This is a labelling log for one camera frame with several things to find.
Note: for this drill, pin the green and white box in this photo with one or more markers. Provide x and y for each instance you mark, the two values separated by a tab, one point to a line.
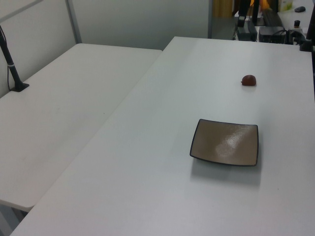
286	5

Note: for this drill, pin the black computer mouse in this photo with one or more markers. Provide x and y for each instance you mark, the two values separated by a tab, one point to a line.
299	9

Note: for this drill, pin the orange object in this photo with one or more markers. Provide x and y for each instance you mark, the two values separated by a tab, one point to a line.
265	3

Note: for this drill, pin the grey metal door post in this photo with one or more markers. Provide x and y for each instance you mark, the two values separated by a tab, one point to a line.
210	19

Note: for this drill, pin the wooden panel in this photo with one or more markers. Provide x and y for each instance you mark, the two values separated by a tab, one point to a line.
222	8

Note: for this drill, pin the black camera stand pole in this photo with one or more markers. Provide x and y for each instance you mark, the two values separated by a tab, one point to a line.
12	71

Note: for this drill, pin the black power supply box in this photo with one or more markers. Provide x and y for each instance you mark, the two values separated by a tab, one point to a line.
247	32

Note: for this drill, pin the black clamp mount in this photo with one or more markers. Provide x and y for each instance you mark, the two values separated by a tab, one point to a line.
306	45

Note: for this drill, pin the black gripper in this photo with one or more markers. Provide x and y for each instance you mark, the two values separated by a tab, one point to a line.
244	8

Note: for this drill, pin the square brown ceramic plate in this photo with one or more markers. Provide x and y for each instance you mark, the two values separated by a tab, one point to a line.
225	142

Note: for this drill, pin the grey table leg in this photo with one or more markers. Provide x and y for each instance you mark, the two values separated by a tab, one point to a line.
7	221

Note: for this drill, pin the black keyboard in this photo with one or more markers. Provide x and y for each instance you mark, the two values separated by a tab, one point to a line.
272	17

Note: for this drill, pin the black electronics box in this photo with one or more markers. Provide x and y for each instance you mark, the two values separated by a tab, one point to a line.
272	33

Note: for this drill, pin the black monitor stand pole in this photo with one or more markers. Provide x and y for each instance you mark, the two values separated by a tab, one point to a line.
256	12

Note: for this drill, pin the small round brown food item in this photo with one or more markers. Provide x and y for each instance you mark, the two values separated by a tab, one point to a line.
249	80

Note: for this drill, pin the grey partition frame post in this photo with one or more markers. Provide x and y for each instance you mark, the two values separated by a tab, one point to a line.
73	22

